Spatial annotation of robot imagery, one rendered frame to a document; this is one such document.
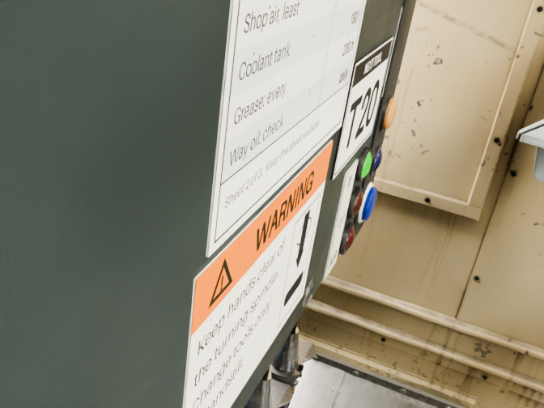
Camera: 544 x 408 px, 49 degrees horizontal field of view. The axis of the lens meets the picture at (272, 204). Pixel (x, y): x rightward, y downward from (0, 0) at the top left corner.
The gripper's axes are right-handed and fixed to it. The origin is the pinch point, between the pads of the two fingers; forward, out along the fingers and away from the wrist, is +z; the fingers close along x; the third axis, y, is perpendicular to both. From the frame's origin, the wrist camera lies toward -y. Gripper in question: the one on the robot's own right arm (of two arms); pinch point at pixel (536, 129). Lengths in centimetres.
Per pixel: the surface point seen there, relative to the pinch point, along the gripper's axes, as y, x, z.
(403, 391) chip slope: 87, 57, -30
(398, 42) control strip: -5.9, -0.8, 13.6
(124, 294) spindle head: -4.6, -29.4, 30.5
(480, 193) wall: 33, 55, -32
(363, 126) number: -1.3, -6.3, 16.8
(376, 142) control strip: 1.9, -0.7, 13.5
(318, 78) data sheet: -7.2, -17.0, 23.1
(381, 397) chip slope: 90, 57, -25
